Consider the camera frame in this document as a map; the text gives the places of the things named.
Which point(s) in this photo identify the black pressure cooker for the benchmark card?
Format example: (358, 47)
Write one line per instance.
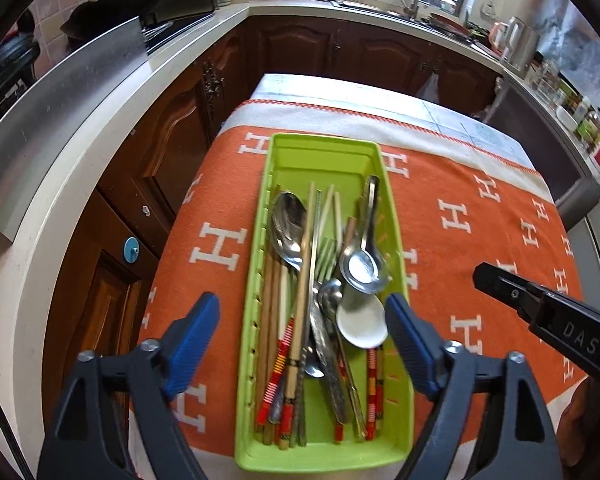
(7, 70)

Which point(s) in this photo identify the pink and white kettle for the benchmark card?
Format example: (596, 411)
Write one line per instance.
(497, 37)

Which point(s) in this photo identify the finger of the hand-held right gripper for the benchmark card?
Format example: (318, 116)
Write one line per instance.
(505, 290)

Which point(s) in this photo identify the light bamboo chopstick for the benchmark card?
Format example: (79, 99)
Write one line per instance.
(301, 280)

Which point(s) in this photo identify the white plastic bag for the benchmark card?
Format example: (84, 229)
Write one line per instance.
(427, 90)

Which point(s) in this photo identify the black wok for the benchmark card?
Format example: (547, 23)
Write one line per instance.
(100, 22)

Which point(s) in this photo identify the light brown wooden chopstick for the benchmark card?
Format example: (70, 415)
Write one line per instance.
(351, 230)

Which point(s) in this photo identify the person's right hand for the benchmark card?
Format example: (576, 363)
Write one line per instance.
(597, 420)

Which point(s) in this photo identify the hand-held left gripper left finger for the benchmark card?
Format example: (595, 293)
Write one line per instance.
(192, 340)

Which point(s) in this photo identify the blue round cabinet lock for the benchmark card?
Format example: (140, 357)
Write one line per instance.
(131, 250)

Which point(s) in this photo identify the stainless steel panel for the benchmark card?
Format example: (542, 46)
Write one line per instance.
(55, 125)

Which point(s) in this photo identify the white ceramic spoon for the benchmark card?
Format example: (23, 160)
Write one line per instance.
(362, 327)

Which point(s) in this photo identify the pale printed table cover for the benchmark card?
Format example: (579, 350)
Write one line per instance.
(380, 95)

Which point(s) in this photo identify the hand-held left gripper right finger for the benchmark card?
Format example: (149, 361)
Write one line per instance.
(410, 345)

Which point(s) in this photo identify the steel electric kettle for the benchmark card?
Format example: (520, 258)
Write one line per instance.
(520, 45)

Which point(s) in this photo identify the light chopstick red striped end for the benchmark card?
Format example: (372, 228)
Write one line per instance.
(379, 395)
(371, 390)
(330, 210)

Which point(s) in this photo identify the medium steel spoon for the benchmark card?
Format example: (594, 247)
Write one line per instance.
(362, 272)

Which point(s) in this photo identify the red rimmed plate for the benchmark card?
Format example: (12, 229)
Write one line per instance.
(450, 21)

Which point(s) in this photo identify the large steel spoon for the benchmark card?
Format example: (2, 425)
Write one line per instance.
(290, 230)

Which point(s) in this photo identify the green plastic utensil tray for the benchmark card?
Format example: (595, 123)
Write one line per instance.
(325, 160)

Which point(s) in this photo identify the orange patterned blanket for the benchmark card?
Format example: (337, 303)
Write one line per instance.
(455, 240)

